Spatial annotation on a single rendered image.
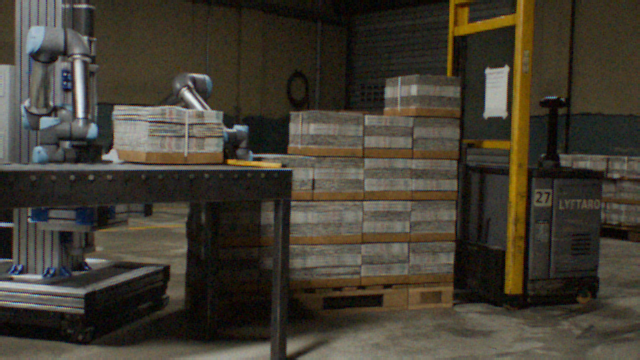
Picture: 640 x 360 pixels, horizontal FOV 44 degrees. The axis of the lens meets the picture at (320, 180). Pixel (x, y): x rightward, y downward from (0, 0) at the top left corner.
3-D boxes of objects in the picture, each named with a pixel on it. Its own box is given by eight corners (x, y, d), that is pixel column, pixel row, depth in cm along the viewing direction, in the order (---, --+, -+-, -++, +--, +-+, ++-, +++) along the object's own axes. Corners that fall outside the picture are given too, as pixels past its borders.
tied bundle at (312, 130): (287, 154, 443) (288, 113, 442) (335, 155, 454) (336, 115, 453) (312, 157, 408) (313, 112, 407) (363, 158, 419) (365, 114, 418)
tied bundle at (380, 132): (335, 155, 455) (337, 115, 453) (381, 156, 466) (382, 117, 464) (363, 158, 420) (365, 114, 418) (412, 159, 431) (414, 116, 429)
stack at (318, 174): (183, 306, 426) (186, 152, 421) (377, 296, 471) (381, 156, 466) (200, 323, 390) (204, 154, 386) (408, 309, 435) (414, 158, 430)
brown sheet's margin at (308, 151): (287, 153, 443) (287, 145, 443) (334, 154, 454) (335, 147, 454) (312, 155, 408) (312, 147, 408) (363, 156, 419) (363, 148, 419)
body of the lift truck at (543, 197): (459, 286, 511) (464, 162, 507) (529, 282, 532) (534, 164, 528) (526, 308, 447) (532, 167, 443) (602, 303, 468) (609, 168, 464)
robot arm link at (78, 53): (89, 37, 340) (94, 146, 329) (63, 35, 336) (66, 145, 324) (94, 25, 330) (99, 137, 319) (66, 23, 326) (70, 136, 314)
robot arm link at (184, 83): (169, 65, 381) (226, 132, 361) (185, 67, 390) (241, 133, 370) (157, 84, 385) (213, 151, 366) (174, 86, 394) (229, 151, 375)
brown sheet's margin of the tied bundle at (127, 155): (143, 159, 350) (144, 149, 350) (179, 163, 329) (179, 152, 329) (110, 158, 339) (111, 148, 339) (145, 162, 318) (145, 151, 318)
